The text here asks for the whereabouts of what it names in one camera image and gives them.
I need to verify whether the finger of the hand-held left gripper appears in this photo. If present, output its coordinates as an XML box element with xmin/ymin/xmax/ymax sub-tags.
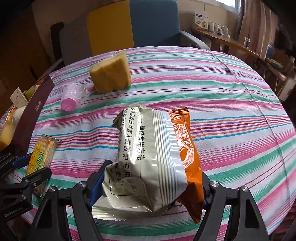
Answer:
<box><xmin>0</xmin><ymin>153</ymin><xmax>31</xmax><ymax>179</ymax></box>
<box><xmin>22</xmin><ymin>167</ymin><xmax>52</xmax><ymax>189</ymax></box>

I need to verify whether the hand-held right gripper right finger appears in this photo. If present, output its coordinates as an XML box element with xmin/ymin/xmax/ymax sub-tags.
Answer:
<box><xmin>194</xmin><ymin>173</ymin><xmax>271</xmax><ymax>241</ymax></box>

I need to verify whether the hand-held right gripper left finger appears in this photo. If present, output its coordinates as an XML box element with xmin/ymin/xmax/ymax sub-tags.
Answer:
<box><xmin>30</xmin><ymin>159</ymin><xmax>112</xmax><ymax>241</ymax></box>

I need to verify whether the green-edged cracker packet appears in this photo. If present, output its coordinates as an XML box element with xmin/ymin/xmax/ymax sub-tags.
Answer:
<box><xmin>25</xmin><ymin>134</ymin><xmax>58</xmax><ymax>197</ymax></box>

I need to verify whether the gold tin box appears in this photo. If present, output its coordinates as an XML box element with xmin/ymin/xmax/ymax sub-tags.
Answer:
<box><xmin>0</xmin><ymin>74</ymin><xmax>55</xmax><ymax>153</ymax></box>

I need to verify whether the orange snack packet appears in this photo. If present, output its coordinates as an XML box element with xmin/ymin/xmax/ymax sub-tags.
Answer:
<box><xmin>92</xmin><ymin>105</ymin><xmax>205</xmax><ymax>224</ymax></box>

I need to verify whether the white plush toy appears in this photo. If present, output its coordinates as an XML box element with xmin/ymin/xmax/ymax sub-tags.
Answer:
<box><xmin>11</xmin><ymin>105</ymin><xmax>28</xmax><ymax>127</ymax></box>

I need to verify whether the small white box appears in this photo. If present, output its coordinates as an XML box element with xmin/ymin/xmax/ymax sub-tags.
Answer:
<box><xmin>10</xmin><ymin>88</ymin><xmax>29</xmax><ymax>108</ymax></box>

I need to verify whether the pink hair roller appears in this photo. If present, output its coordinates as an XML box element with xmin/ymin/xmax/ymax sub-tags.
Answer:
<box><xmin>60</xmin><ymin>83</ymin><xmax>90</xmax><ymax>111</ymax></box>

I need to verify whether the striped tablecloth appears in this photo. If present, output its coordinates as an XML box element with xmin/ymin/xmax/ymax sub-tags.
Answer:
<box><xmin>0</xmin><ymin>46</ymin><xmax>296</xmax><ymax>241</ymax></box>

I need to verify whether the wooden wardrobe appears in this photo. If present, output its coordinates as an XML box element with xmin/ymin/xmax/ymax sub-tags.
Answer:
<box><xmin>0</xmin><ymin>0</ymin><xmax>60</xmax><ymax>116</ymax></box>

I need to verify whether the yellow sponge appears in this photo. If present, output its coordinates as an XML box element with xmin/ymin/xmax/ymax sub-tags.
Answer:
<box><xmin>90</xmin><ymin>51</ymin><xmax>132</xmax><ymax>93</ymax></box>

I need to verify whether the black rolled mat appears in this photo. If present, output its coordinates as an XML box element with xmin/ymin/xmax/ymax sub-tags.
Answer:
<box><xmin>50</xmin><ymin>22</ymin><xmax>65</xmax><ymax>63</ymax></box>

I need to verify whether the wooden side table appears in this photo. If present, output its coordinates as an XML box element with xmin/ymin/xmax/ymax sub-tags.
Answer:
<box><xmin>192</xmin><ymin>28</ymin><xmax>260</xmax><ymax>58</ymax></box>

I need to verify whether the row of small white bottles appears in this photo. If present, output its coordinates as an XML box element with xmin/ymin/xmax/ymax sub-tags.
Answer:
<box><xmin>208</xmin><ymin>22</ymin><xmax>231</xmax><ymax>37</ymax></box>

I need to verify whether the grey yellow blue armchair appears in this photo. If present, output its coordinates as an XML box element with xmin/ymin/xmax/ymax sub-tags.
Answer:
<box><xmin>59</xmin><ymin>0</ymin><xmax>211</xmax><ymax>67</ymax></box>

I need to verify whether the white printed carton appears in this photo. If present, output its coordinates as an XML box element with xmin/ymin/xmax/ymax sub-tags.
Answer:
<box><xmin>193</xmin><ymin>13</ymin><xmax>210</xmax><ymax>30</ymax></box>

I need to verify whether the light curtain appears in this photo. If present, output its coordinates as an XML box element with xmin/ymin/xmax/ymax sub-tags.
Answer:
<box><xmin>238</xmin><ymin>0</ymin><xmax>280</xmax><ymax>58</ymax></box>

